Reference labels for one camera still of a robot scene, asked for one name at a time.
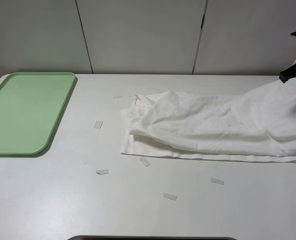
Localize white short sleeve shirt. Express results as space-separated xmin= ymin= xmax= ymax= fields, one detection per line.
xmin=120 ymin=78 xmax=296 ymax=163

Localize light green plastic tray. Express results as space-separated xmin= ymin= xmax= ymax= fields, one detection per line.
xmin=0 ymin=72 xmax=77 ymax=157

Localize clear tape piece front right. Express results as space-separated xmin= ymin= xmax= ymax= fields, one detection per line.
xmin=210 ymin=177 xmax=225 ymax=185

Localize clear tape piece front centre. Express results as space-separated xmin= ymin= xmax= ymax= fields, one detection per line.
xmin=163 ymin=193 xmax=177 ymax=201

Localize clear tape piece mid left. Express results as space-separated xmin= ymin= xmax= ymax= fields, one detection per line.
xmin=94 ymin=121 xmax=103 ymax=129

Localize clear tape piece front left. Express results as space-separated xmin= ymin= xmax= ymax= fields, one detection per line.
xmin=96 ymin=169 xmax=109 ymax=175

